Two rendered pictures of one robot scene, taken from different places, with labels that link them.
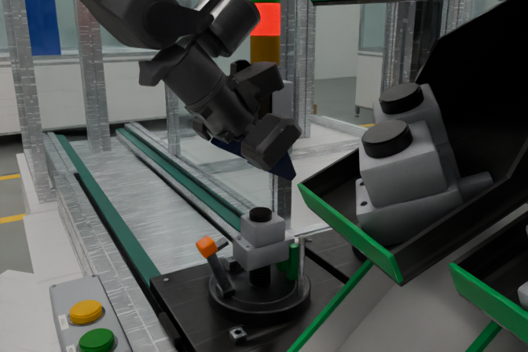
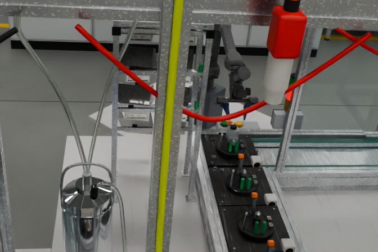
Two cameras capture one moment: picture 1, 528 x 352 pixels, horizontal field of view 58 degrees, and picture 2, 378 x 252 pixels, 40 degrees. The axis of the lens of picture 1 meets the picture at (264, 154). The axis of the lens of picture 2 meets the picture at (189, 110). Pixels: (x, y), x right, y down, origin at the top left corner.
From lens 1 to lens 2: 2.37 m
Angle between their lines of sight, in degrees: 98
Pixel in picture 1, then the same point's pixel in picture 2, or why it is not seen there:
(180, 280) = (245, 138)
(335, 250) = (249, 172)
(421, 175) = not seen: hidden behind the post
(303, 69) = not seen: outside the picture
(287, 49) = (290, 107)
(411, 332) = not seen: hidden behind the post
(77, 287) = (253, 125)
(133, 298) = (243, 132)
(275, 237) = (228, 133)
